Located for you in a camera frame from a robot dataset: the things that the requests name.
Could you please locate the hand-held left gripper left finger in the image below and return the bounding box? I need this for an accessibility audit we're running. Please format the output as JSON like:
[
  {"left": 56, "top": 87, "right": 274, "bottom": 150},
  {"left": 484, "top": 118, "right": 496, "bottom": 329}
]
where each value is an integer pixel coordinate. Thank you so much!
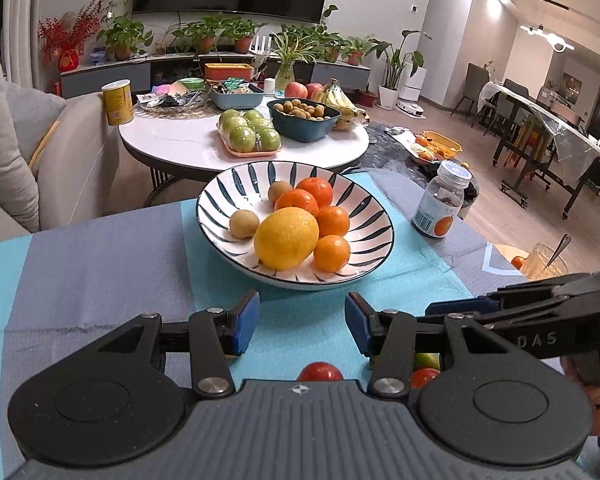
[{"left": 96, "top": 290, "right": 262, "bottom": 397}]

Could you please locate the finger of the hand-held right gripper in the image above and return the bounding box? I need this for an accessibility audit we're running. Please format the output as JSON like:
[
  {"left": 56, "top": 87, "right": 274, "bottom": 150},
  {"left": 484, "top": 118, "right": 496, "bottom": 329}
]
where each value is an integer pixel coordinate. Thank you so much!
[
  {"left": 424, "top": 296, "right": 577, "bottom": 332},
  {"left": 485, "top": 273, "right": 600, "bottom": 307}
]

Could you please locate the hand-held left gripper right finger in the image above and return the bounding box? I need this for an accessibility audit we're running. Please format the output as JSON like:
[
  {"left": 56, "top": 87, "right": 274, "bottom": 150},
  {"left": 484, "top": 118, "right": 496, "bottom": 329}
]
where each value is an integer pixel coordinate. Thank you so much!
[{"left": 344, "top": 292, "right": 527, "bottom": 399}]

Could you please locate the red tomato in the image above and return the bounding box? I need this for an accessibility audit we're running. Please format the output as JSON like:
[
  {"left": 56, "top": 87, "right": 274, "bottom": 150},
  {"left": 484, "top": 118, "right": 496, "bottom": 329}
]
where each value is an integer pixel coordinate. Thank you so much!
[{"left": 296, "top": 361, "right": 345, "bottom": 382}]

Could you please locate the red plum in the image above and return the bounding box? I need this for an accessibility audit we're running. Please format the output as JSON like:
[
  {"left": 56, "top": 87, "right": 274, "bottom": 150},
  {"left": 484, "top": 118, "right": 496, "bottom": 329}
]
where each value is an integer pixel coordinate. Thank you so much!
[{"left": 411, "top": 367, "right": 441, "bottom": 390}]

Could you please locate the yellow lemon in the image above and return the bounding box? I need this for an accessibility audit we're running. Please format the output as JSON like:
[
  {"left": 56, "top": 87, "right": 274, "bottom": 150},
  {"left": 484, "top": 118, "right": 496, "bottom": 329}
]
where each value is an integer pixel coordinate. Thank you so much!
[{"left": 253, "top": 206, "right": 321, "bottom": 271}]

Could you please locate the white bowl with blue stripes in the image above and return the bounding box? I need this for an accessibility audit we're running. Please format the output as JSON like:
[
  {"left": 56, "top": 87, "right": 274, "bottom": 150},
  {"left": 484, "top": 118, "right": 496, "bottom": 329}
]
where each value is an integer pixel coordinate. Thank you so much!
[{"left": 196, "top": 160, "right": 396, "bottom": 291}]

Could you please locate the person's right hand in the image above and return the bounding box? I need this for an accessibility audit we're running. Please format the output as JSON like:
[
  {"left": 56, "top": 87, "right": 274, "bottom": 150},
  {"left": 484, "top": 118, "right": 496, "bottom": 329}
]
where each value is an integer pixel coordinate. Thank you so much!
[{"left": 561, "top": 356, "right": 600, "bottom": 439}]

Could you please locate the glass mug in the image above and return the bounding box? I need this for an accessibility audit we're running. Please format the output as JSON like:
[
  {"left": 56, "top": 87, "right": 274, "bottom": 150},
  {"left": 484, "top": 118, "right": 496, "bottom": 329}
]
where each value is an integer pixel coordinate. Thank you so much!
[{"left": 522, "top": 242, "right": 570, "bottom": 281}]

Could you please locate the metal spoon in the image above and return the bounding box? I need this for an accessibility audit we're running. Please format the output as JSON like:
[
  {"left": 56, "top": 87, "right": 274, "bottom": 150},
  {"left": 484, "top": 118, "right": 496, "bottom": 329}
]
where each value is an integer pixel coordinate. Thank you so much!
[{"left": 547, "top": 234, "right": 572, "bottom": 266}]

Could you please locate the clear jar white lid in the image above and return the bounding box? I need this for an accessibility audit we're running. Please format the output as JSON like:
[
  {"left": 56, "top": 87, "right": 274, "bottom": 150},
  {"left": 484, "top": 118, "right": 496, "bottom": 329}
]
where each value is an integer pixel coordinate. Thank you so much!
[{"left": 411, "top": 160, "right": 473, "bottom": 241}]

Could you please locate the black cloth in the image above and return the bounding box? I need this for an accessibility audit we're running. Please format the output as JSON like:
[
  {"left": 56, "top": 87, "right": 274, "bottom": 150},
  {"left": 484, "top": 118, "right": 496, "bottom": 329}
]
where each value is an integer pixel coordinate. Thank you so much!
[{"left": 461, "top": 179, "right": 482, "bottom": 207}]

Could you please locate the small dish of mixed fruit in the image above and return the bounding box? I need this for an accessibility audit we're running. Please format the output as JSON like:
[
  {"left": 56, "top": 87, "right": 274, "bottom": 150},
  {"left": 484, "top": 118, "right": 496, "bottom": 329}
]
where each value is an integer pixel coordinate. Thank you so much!
[{"left": 410, "top": 135, "right": 438, "bottom": 163}]

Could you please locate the orange plastic basket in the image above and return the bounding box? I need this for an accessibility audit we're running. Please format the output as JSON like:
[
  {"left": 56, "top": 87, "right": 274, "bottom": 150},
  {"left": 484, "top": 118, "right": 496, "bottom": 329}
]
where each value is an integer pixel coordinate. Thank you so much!
[{"left": 422, "top": 131, "right": 463, "bottom": 158}]

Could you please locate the dining table with white cover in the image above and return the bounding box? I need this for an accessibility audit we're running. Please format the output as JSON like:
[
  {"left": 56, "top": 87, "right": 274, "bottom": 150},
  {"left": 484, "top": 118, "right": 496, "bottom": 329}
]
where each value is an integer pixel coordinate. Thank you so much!
[{"left": 480, "top": 82, "right": 600, "bottom": 221}]

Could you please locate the white paper sheet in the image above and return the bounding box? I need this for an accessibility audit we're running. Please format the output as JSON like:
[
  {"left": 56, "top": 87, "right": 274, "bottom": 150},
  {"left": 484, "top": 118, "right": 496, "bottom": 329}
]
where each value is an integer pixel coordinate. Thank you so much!
[{"left": 387, "top": 129, "right": 421, "bottom": 148}]

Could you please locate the dark marble round table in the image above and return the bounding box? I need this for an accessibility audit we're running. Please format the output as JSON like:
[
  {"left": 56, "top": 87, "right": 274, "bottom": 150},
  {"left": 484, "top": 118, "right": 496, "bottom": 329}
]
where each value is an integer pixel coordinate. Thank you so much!
[{"left": 350, "top": 121, "right": 481, "bottom": 221}]

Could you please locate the grey dining chair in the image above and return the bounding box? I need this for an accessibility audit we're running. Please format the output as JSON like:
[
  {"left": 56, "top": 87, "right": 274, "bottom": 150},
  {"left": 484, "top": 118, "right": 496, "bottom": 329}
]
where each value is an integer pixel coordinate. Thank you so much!
[
  {"left": 452, "top": 62, "right": 491, "bottom": 116},
  {"left": 485, "top": 78, "right": 531, "bottom": 136}
]

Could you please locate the pack of green apples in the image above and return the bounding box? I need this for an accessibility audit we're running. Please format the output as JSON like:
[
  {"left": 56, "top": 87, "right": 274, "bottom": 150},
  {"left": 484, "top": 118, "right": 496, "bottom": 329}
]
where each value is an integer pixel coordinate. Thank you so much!
[{"left": 217, "top": 108, "right": 283, "bottom": 158}]

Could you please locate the round white table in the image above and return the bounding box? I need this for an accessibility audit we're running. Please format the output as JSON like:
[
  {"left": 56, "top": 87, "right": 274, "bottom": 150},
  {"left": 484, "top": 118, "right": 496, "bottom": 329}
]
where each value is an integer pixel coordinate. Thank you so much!
[{"left": 118, "top": 95, "right": 370, "bottom": 206}]

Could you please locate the dark blue bowl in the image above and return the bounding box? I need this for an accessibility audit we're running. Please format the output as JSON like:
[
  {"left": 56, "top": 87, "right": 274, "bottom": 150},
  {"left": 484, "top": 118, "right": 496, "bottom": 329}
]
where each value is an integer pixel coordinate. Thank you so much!
[{"left": 267, "top": 99, "right": 342, "bottom": 143}]

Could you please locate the white robot vacuum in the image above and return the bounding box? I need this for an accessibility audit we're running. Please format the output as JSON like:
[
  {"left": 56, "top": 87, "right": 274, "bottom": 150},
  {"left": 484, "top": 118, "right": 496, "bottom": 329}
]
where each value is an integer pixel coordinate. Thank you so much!
[{"left": 395, "top": 99, "right": 428, "bottom": 120}]

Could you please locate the bunch of bananas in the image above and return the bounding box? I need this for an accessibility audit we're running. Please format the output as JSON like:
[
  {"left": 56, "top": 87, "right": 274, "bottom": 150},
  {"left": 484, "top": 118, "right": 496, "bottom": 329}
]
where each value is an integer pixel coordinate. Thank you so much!
[{"left": 312, "top": 78, "right": 371, "bottom": 132}]

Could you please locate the pile of small longans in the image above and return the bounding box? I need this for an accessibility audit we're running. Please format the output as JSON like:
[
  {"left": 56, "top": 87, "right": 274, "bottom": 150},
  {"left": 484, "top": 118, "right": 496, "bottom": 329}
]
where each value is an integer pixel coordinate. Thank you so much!
[{"left": 272, "top": 101, "right": 337, "bottom": 122}]

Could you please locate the blue plastic basket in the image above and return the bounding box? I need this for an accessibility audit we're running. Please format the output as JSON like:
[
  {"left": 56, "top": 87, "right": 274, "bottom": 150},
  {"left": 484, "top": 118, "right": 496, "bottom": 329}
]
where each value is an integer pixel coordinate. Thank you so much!
[{"left": 206, "top": 82, "right": 265, "bottom": 111}]

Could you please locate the large leafy plant white pot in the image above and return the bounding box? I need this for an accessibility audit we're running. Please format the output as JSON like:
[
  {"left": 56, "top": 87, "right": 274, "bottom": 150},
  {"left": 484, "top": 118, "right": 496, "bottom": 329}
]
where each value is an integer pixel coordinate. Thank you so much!
[{"left": 365, "top": 30, "right": 433, "bottom": 111}]

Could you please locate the beige sofa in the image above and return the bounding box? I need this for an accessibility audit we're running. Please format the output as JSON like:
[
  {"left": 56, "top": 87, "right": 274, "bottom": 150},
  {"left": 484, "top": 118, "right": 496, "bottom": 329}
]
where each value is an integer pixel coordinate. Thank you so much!
[{"left": 0, "top": 27, "right": 126, "bottom": 251}]

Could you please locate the white vacuum dock tower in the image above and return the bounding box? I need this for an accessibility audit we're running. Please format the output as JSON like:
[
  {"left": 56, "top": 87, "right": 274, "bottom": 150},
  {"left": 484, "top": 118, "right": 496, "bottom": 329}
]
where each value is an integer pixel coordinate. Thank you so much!
[{"left": 397, "top": 65, "right": 426, "bottom": 101}]

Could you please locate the glass plate with snacks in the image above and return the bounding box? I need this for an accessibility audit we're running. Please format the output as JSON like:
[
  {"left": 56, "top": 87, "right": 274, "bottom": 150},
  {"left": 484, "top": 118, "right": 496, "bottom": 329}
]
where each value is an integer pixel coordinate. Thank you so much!
[{"left": 136, "top": 87, "right": 211, "bottom": 118}]

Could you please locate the glass vase with spider plant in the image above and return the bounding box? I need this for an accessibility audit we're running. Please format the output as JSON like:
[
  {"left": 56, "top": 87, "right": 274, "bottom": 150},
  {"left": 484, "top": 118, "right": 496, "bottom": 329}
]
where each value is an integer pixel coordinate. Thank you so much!
[{"left": 267, "top": 30, "right": 321, "bottom": 98}]

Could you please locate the orange box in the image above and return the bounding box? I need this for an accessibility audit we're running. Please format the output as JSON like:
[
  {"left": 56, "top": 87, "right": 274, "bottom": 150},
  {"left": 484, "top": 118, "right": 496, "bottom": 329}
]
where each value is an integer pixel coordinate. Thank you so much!
[{"left": 204, "top": 62, "right": 253, "bottom": 83}]

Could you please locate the yellow tin can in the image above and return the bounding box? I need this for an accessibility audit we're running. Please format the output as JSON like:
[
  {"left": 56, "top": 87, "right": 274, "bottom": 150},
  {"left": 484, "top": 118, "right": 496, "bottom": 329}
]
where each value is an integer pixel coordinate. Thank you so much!
[{"left": 102, "top": 79, "right": 134, "bottom": 127}]

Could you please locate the potted green plant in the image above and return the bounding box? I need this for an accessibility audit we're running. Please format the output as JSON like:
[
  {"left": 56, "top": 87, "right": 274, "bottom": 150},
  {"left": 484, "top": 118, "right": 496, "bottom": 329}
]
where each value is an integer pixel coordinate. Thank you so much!
[
  {"left": 97, "top": 16, "right": 153, "bottom": 62},
  {"left": 222, "top": 17, "right": 268, "bottom": 55},
  {"left": 172, "top": 17, "right": 226, "bottom": 55},
  {"left": 300, "top": 25, "right": 346, "bottom": 63},
  {"left": 340, "top": 35, "right": 376, "bottom": 67}
]

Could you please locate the grey television cabinet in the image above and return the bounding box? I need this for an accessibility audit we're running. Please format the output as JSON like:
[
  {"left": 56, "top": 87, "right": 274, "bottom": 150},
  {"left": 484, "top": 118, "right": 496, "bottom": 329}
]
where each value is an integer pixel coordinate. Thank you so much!
[{"left": 60, "top": 52, "right": 372, "bottom": 101}]

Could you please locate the grey pillow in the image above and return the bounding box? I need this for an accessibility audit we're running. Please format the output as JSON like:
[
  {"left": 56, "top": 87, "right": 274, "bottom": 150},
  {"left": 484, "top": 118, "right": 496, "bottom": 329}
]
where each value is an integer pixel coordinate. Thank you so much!
[{"left": 5, "top": 82, "right": 68, "bottom": 161}]

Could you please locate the beige sofa cushion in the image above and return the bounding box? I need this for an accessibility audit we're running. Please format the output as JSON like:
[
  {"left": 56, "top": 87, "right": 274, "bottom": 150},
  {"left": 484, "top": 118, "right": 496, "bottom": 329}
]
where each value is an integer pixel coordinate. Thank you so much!
[{"left": 0, "top": 27, "right": 41, "bottom": 233}]

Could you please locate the red flower arrangement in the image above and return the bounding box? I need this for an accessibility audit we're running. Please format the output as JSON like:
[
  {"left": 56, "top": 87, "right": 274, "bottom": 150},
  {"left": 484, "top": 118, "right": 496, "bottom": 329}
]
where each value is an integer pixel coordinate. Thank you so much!
[{"left": 37, "top": 0, "right": 103, "bottom": 73}]

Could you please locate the white curtain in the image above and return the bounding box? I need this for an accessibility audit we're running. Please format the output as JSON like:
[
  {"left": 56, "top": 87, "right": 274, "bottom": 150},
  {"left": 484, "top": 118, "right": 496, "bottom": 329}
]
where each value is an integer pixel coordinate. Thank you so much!
[{"left": 2, "top": 0, "right": 41, "bottom": 86}]

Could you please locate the ring pendant light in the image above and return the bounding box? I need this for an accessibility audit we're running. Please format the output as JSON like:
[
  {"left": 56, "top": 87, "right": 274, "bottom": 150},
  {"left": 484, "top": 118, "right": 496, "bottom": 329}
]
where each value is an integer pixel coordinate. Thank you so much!
[{"left": 520, "top": 22, "right": 576, "bottom": 53}]

